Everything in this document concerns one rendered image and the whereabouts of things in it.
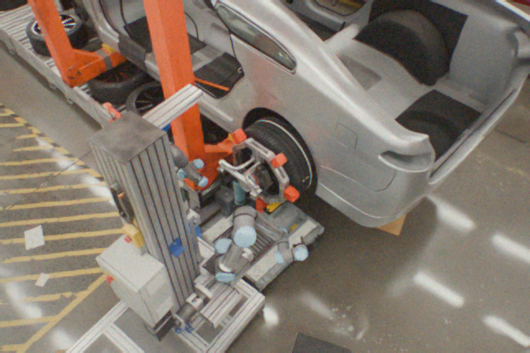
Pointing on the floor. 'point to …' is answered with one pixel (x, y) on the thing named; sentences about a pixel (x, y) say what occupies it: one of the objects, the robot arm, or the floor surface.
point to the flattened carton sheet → (393, 226)
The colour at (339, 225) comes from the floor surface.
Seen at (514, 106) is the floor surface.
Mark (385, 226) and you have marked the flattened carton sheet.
